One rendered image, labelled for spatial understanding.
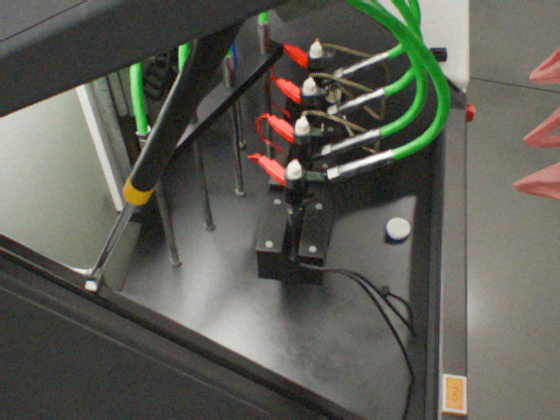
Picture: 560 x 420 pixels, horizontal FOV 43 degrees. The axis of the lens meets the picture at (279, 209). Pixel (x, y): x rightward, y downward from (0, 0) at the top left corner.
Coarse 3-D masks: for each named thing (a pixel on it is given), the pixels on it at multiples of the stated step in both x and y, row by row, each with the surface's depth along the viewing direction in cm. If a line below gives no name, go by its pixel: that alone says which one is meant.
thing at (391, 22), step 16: (352, 0) 72; (368, 0) 72; (384, 16) 73; (400, 32) 74; (416, 48) 75; (432, 64) 77; (448, 96) 80; (144, 112) 91; (448, 112) 82; (144, 128) 93; (432, 128) 85; (416, 144) 87
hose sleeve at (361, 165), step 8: (384, 152) 90; (360, 160) 92; (368, 160) 91; (376, 160) 91; (384, 160) 90; (392, 160) 90; (344, 168) 93; (352, 168) 92; (360, 168) 92; (368, 168) 92; (344, 176) 94
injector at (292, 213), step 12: (288, 180) 96; (300, 180) 96; (288, 192) 98; (300, 192) 98; (312, 192) 100; (288, 204) 100; (300, 204) 100; (288, 216) 104; (300, 216) 104; (288, 228) 106; (300, 228) 106
